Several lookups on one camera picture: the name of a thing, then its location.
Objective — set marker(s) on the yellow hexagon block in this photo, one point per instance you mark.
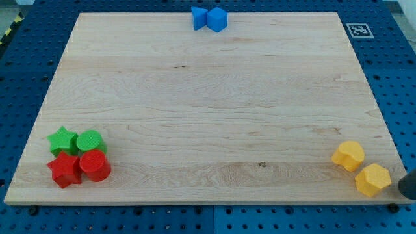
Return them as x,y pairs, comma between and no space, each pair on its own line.
372,180

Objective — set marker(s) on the blue cube block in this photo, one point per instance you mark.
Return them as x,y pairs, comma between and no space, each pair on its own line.
217,19

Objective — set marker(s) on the green cylinder block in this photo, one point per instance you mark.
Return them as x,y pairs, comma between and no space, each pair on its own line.
91,140

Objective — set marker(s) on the green star block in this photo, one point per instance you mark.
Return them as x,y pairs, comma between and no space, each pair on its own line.
63,140

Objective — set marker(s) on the wooden board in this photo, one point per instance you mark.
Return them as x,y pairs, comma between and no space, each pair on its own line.
250,115

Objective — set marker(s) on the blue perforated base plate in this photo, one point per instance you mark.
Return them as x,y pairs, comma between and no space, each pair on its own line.
34,49

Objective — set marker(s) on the white fiducial marker tag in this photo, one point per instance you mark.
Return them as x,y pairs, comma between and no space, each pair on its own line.
359,30

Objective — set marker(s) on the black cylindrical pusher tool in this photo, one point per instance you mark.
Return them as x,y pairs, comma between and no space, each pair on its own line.
406,185

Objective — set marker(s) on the red cylinder block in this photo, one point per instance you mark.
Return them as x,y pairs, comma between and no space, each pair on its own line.
95,165

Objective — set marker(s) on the blue triangle block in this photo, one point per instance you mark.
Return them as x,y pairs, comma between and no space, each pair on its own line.
199,17

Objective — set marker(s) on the yellow heart block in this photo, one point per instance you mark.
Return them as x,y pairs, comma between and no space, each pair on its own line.
349,154

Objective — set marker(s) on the red star block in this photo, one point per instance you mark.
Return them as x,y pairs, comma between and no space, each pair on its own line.
65,170

